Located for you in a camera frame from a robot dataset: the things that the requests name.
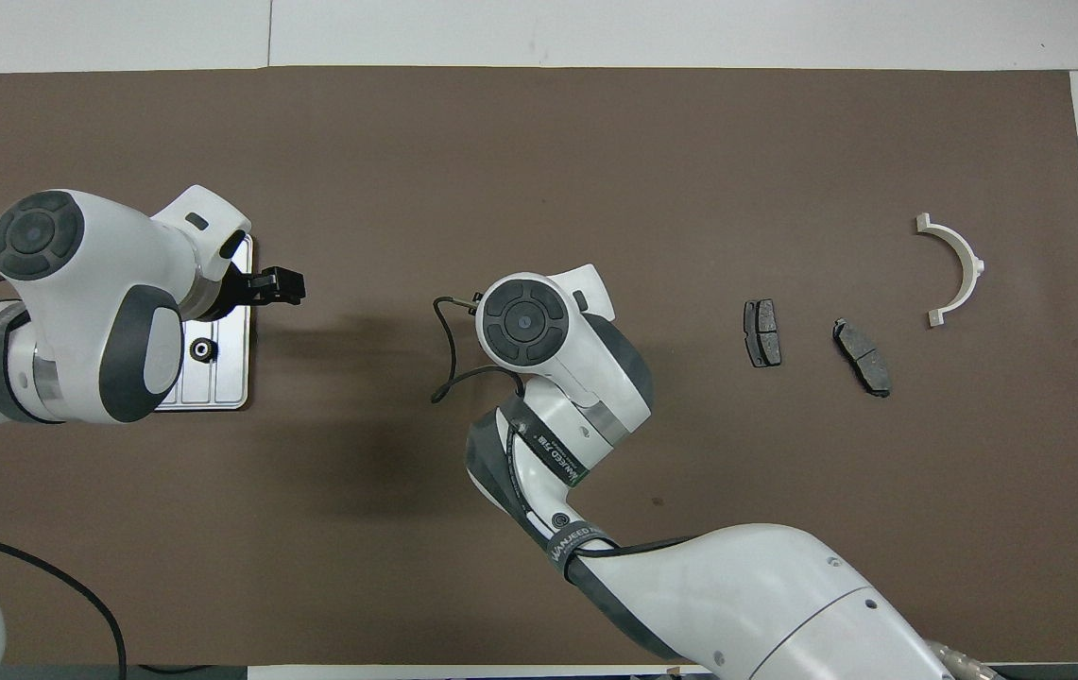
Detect short dark brake pad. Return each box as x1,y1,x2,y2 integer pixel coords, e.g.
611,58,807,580
743,298,783,369

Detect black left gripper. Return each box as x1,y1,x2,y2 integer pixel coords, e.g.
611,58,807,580
181,253,306,322

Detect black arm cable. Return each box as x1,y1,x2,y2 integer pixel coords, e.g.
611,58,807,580
432,295,1007,680
0,279,128,680

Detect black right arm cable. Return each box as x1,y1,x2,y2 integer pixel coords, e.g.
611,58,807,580
432,295,1007,680

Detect white half ring bracket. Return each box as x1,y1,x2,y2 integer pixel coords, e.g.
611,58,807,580
915,212,986,330

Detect silver metal tray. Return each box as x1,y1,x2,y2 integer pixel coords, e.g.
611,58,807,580
149,234,255,413

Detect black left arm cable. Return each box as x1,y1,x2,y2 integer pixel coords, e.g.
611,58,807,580
0,279,128,680

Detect long dark brake pad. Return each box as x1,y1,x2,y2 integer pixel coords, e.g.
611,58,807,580
831,318,893,400

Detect brown table mat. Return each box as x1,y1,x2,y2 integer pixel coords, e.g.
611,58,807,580
0,66,1078,667

